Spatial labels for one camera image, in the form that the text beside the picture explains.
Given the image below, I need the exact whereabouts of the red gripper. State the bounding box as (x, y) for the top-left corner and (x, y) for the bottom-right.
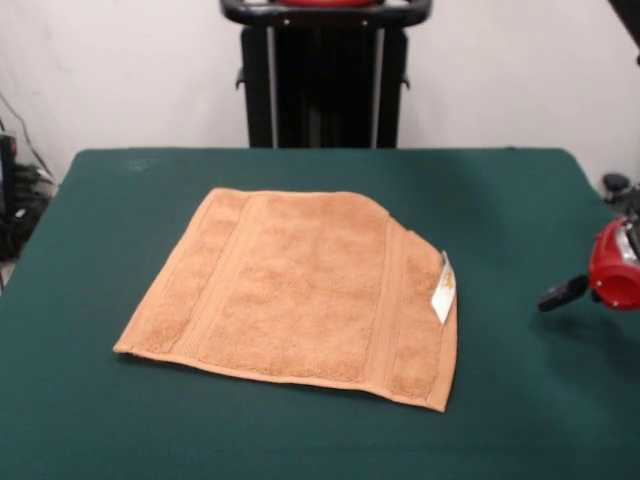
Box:
(537, 218), (640, 313)

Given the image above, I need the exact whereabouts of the tan terry towel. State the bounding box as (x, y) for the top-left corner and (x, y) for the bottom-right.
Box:
(113, 187), (459, 414)

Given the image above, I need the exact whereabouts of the dark green table cloth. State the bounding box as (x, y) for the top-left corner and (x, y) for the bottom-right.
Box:
(0, 146), (640, 480)

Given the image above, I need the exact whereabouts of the black electronics box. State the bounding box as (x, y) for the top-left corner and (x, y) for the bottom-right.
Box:
(0, 132), (20, 217)

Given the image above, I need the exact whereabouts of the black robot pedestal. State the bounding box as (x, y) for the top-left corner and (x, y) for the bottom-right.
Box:
(219, 0), (432, 149)

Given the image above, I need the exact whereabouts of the black cable bundle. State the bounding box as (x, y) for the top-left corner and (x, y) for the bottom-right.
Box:
(0, 163), (58, 262)

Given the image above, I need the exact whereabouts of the grey cable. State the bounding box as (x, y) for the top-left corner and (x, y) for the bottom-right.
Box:
(0, 92), (55, 182)

